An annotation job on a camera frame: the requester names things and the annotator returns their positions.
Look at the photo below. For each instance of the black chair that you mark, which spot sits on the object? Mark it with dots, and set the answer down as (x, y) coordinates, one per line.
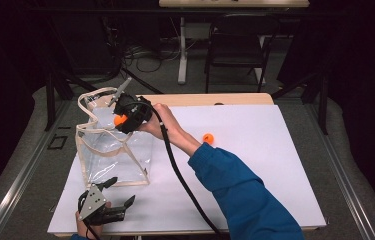
(235, 50)

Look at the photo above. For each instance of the white board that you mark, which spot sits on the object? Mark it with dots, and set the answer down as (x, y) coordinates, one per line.
(268, 150)

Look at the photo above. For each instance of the orange ping-pong ball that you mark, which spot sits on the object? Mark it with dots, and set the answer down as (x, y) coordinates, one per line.
(119, 120)
(207, 137)

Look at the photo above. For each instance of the person's left hand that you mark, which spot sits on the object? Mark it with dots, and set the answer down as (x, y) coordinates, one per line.
(85, 229)

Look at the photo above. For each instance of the wooden table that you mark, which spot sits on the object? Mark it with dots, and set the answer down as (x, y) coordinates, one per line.
(191, 99)

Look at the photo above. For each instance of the dark curtain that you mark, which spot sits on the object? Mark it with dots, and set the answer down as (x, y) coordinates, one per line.
(368, 100)
(1, 100)

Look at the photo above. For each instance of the person's right hand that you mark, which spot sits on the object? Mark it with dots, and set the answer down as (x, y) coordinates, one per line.
(163, 121)

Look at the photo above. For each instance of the black floor hatch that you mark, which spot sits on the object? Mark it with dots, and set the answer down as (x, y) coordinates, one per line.
(57, 142)

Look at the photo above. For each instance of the black metal stand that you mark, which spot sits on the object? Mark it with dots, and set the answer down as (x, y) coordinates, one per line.
(50, 100)
(323, 106)

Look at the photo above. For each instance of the white desk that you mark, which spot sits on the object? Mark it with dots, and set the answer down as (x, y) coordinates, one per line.
(235, 3)

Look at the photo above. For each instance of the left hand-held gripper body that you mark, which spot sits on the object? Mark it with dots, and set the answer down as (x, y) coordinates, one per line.
(92, 202)

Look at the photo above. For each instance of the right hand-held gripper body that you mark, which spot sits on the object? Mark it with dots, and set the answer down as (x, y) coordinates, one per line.
(138, 111)

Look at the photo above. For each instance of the aluminium floor rail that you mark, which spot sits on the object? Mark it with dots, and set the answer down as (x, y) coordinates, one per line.
(340, 173)
(25, 173)

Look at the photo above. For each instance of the clear plastic tote bag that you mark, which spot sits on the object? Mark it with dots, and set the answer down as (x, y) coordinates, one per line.
(108, 163)

